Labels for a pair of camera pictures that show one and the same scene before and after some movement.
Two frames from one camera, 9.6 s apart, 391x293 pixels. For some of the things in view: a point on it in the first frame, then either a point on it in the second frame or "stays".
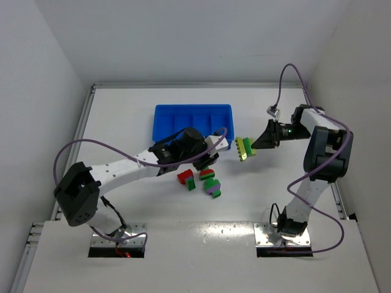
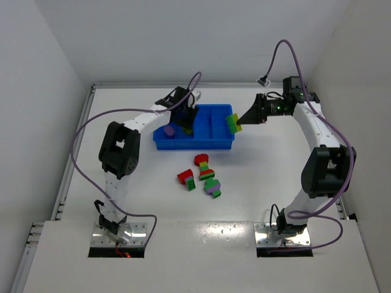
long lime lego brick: [241, 148] -> [237, 127]
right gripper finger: [270, 129] -> [256, 107]
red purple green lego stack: [187, 177] stays
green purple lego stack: [212, 187] stays
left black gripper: [206, 160] -> [184, 113]
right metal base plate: [266, 235] stays
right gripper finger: [266, 140] -> [252, 116]
